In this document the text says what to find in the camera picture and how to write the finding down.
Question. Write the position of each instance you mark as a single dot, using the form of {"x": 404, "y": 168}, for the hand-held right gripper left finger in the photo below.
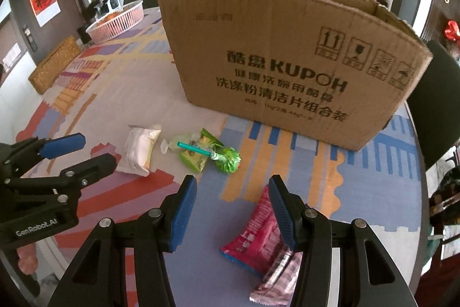
{"x": 184, "y": 213}

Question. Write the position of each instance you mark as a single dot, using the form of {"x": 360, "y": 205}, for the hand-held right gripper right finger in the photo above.
{"x": 282, "y": 217}

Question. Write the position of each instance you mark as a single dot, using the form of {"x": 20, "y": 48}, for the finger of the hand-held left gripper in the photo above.
{"x": 63, "y": 146}
{"x": 95, "y": 166}

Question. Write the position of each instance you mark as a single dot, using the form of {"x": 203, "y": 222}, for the red pink snack packet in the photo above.
{"x": 255, "y": 238}

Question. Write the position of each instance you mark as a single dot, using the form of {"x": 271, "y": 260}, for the white snack packet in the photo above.
{"x": 138, "y": 150}

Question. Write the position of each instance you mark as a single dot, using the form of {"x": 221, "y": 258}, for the light green snack packet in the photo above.
{"x": 196, "y": 159}

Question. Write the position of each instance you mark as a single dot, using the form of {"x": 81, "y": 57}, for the pink checked snack packet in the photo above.
{"x": 278, "y": 278}

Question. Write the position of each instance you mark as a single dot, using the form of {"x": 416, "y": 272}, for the green lollipop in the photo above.
{"x": 226, "y": 159}

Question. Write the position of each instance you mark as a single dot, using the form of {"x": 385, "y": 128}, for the small clear snack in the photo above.
{"x": 170, "y": 145}

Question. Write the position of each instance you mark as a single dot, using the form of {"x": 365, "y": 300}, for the brown cardboard box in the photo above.
{"x": 287, "y": 59}

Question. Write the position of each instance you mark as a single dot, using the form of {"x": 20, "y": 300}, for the person's left hand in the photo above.
{"x": 27, "y": 258}

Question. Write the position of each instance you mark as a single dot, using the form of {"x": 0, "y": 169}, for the colourful patterned table mat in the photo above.
{"x": 118, "y": 94}

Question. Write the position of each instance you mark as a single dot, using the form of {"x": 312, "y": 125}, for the woven wicker tissue box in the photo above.
{"x": 54, "y": 64}

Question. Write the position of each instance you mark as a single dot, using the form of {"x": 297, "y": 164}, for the small black box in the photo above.
{"x": 84, "y": 34}

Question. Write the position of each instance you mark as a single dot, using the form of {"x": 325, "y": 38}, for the white basket of oranges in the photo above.
{"x": 115, "y": 26}

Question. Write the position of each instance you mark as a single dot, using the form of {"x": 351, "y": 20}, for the pile of oranges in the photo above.
{"x": 111, "y": 16}

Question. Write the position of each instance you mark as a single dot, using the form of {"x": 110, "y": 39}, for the small white appliance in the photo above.
{"x": 114, "y": 2}

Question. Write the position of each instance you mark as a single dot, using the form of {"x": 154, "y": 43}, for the chair draped with clothing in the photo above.
{"x": 445, "y": 202}

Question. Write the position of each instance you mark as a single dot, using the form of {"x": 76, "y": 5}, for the red foil balloon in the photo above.
{"x": 452, "y": 30}

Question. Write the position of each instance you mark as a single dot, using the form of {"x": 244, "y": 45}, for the dark slatted wall panel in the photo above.
{"x": 440, "y": 12}

